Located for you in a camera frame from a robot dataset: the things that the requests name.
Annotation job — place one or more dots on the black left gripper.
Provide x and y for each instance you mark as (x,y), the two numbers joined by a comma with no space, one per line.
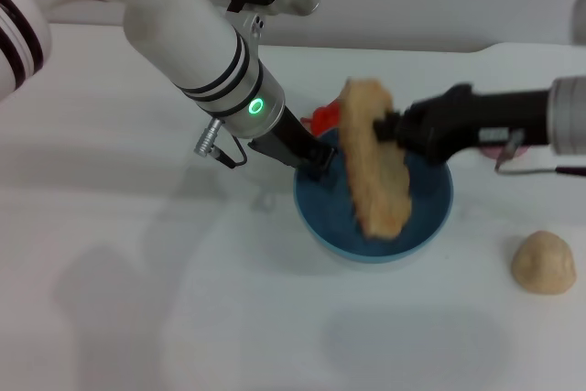
(293,139)

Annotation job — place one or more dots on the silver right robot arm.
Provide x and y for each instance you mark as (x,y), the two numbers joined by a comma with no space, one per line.
(570,116)

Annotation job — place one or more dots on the orange striped long bread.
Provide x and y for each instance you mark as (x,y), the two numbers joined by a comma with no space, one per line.
(371,171)

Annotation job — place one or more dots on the blue bowl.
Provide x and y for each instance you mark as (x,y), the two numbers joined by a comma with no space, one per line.
(329,208)

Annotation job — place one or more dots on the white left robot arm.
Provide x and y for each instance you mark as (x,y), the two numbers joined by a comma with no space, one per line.
(183,34)

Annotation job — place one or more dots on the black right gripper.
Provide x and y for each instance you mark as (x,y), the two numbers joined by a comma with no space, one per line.
(458,121)

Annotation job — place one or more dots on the pink peach toy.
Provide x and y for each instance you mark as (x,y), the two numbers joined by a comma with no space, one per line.
(487,153)

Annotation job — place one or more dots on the beige round bread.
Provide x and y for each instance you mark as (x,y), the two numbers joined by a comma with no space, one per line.
(544,263)

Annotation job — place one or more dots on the red pear toy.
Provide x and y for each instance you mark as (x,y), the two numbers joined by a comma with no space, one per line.
(326,118)

